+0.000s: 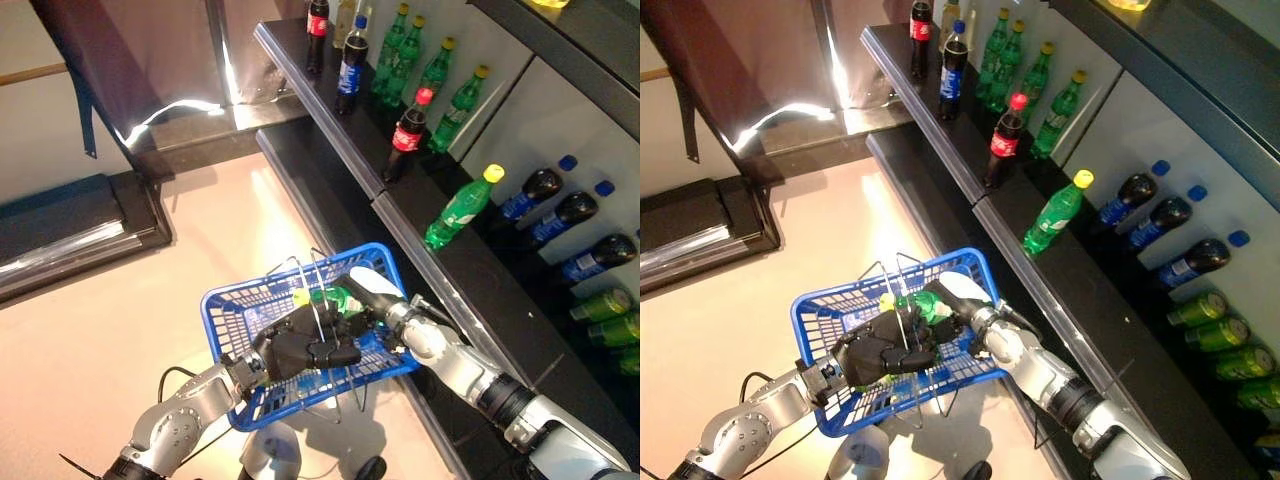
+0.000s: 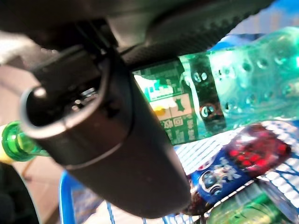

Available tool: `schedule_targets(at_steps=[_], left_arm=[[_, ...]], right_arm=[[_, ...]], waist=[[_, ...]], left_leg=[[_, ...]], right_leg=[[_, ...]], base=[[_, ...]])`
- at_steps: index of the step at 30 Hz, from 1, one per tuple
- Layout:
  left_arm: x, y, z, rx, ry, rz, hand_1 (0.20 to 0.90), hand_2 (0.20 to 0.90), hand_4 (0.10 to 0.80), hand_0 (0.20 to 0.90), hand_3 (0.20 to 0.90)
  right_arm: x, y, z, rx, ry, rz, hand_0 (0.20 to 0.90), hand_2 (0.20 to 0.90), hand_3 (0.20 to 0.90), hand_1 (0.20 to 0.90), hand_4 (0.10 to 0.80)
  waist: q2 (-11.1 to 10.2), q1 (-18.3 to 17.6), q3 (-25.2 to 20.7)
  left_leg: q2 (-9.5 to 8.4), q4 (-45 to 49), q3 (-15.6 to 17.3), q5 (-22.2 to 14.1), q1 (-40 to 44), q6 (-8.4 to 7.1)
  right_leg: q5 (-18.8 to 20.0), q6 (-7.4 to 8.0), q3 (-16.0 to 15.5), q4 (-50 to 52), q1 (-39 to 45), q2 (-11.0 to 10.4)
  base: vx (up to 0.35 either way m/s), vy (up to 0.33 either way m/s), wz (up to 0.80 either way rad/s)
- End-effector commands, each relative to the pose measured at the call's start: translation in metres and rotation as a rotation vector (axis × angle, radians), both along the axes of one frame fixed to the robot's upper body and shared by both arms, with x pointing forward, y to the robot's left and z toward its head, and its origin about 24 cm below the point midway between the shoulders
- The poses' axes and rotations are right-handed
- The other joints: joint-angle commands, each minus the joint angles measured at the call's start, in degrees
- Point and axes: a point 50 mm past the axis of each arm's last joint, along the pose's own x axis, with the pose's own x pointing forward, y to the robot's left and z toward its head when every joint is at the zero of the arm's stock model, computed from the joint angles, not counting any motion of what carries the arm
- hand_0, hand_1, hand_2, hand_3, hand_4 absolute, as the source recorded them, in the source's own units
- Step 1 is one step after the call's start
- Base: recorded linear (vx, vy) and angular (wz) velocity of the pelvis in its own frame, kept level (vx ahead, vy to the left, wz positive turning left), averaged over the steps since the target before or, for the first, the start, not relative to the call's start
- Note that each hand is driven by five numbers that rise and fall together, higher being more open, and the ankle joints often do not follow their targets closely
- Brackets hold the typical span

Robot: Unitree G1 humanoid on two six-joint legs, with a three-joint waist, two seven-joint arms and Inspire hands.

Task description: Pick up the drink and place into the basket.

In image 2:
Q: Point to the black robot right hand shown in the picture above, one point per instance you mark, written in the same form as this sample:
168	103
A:
116	140

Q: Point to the Pepsi cola bottle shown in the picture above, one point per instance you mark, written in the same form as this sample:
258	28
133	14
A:
217	179

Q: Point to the green bottle in basket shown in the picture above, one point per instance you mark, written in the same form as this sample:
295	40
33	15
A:
245	210

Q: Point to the blue plastic shopping basket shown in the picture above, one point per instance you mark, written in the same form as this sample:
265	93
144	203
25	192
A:
66	198

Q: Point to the green Sprite bottle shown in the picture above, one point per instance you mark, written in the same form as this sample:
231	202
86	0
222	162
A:
245	81

